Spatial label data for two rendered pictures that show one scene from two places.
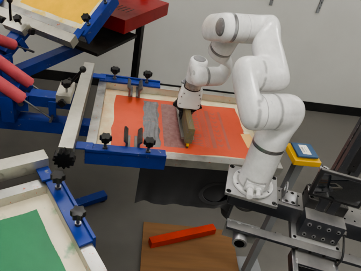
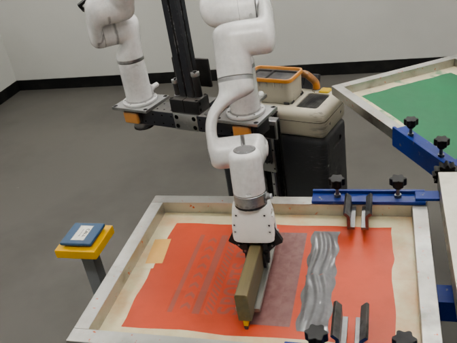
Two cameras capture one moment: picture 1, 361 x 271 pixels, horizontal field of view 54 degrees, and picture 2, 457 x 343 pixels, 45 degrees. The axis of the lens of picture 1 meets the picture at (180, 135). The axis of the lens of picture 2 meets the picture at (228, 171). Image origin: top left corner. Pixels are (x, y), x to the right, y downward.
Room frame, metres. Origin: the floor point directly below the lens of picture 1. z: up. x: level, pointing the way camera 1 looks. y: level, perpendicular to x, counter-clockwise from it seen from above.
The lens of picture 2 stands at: (2.30, 0.51, 1.86)
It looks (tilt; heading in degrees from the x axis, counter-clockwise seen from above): 30 degrees down; 211
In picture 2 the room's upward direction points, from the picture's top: 9 degrees counter-clockwise
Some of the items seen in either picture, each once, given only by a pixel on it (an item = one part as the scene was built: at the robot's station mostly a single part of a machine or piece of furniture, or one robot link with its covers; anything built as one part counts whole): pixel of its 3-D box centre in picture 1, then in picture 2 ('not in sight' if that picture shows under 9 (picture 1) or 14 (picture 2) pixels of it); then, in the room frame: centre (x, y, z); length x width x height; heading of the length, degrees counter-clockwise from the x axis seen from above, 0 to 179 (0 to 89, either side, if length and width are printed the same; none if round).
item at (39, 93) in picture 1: (51, 99); not in sight; (1.24, 0.56, 1.02); 0.17 x 0.06 x 0.05; 102
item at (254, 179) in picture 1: (259, 168); (245, 88); (0.83, -0.25, 1.21); 0.16 x 0.13 x 0.15; 175
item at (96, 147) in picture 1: (125, 155); (367, 204); (1.03, 0.18, 0.97); 0.30 x 0.05 x 0.07; 102
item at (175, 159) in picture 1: (181, 121); (264, 267); (1.36, 0.01, 0.97); 0.79 x 0.58 x 0.04; 102
